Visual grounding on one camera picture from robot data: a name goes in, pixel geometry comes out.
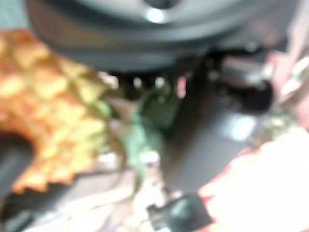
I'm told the orange yellow pineapple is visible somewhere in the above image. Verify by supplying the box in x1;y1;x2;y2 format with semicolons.
0;29;182;195

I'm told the small black square object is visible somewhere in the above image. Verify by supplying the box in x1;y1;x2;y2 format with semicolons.
146;193;213;232

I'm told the pale red-edged fruit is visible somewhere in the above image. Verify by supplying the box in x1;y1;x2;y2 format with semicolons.
197;128;309;232

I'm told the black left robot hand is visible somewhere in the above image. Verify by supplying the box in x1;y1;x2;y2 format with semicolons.
26;0;297;189

